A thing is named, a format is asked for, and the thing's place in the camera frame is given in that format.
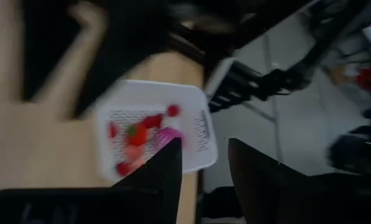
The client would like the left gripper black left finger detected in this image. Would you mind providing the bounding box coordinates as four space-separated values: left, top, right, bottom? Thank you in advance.
110 136 184 224

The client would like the black device with green lights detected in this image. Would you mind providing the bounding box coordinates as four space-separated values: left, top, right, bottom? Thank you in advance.
327 105 371 175

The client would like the small red toy fruit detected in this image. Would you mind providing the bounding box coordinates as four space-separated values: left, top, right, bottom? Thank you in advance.
166 104 181 118
107 121 119 139
115 161 133 177
142 113 164 129

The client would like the red toy strawberry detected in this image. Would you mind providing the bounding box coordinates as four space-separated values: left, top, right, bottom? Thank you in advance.
125 123 149 147

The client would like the pink toy dragon fruit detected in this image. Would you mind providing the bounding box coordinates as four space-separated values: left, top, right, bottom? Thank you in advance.
156 126 186 150

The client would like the white perforated plastic basket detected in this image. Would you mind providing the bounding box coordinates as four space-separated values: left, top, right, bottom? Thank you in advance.
95 79 219 183

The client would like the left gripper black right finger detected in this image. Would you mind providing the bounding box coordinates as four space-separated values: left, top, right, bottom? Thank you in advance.
228 138 299 224

